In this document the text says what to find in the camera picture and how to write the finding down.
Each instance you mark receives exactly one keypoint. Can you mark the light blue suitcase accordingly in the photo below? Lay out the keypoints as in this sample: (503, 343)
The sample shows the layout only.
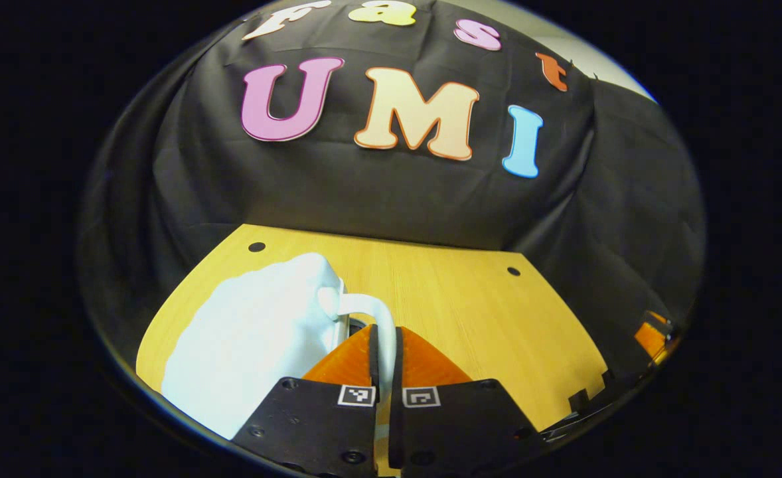
(251, 345)

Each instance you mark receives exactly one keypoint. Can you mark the black backdrop cloth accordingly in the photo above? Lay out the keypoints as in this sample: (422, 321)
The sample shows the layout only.
(364, 199)

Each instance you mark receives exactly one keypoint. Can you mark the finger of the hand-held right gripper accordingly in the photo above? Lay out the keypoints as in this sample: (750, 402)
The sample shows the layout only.
(580, 400)
(650, 338)

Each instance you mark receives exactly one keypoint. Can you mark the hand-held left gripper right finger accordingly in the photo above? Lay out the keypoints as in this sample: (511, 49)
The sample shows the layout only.
(395, 365)

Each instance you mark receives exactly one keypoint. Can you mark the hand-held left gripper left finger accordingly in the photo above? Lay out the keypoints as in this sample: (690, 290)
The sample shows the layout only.
(372, 362)

